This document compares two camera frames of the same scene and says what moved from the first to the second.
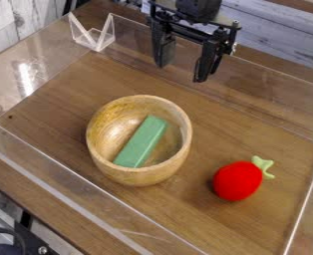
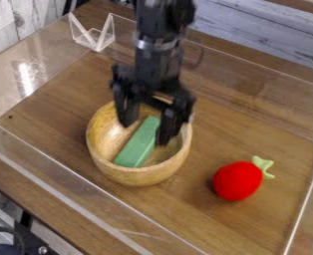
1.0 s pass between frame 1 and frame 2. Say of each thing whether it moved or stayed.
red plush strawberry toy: stayed
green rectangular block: stayed
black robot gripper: moved
